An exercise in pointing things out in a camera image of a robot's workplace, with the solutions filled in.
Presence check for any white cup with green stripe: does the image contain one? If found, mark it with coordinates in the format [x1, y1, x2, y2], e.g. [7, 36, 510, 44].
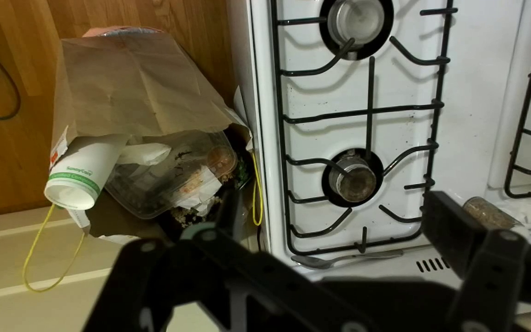
[42, 134, 128, 213]

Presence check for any yellow cord loop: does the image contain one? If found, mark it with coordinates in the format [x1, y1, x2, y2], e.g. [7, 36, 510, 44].
[19, 200, 88, 293]
[248, 149, 266, 228]

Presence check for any white gas stove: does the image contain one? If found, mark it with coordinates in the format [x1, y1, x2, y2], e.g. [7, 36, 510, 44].
[226, 0, 531, 291]

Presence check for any metal stove burner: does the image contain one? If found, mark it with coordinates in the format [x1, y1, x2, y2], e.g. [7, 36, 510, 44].
[318, 145, 384, 208]
[318, 0, 396, 62]

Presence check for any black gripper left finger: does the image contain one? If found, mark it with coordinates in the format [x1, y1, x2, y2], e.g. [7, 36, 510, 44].
[82, 228, 460, 332]

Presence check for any clear plastic trash wrapper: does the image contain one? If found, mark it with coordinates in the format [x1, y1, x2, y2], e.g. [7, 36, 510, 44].
[104, 130, 244, 223]

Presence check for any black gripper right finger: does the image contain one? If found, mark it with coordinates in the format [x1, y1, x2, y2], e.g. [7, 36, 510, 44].
[420, 189, 531, 332]

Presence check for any brown paper bag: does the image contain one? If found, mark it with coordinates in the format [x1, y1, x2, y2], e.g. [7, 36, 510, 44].
[49, 23, 257, 237]

